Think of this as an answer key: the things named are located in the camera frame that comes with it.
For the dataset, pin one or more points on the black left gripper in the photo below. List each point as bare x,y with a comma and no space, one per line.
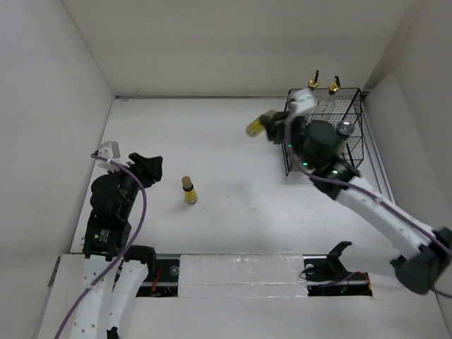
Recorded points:
150,167

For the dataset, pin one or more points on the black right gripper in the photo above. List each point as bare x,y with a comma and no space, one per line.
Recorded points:
275,130

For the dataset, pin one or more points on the yellow label bottle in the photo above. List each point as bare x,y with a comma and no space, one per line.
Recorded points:
190,194
257,126

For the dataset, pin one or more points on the glass bottle dark contents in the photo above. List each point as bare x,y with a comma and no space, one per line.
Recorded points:
332,92

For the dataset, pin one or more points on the spice jar foil lid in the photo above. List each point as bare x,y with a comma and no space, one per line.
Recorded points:
344,130

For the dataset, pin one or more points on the glass bottle gold pourer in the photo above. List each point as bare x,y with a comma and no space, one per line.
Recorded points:
313,83

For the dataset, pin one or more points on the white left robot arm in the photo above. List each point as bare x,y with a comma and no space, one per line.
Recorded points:
114,267

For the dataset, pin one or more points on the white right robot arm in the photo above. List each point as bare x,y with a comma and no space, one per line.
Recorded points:
424,252

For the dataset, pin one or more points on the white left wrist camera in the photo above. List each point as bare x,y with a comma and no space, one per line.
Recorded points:
107,151

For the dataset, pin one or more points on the black wire basket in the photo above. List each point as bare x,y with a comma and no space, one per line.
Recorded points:
345,105

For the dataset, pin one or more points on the metal base rail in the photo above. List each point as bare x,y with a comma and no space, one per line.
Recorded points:
265,276

